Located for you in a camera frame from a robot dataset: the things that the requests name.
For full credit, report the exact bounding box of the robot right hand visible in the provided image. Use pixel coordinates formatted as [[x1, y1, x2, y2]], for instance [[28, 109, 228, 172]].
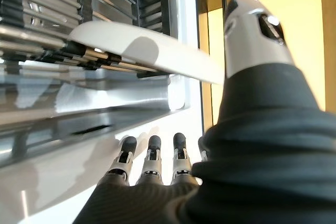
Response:
[[73, 0, 336, 224]]

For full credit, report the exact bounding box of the white round plate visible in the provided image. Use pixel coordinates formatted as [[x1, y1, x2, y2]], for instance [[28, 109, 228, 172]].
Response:
[[67, 20, 227, 86]]

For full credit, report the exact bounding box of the stainless steel kitchen sink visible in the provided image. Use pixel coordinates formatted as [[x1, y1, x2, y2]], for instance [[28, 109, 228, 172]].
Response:
[[0, 0, 201, 170]]

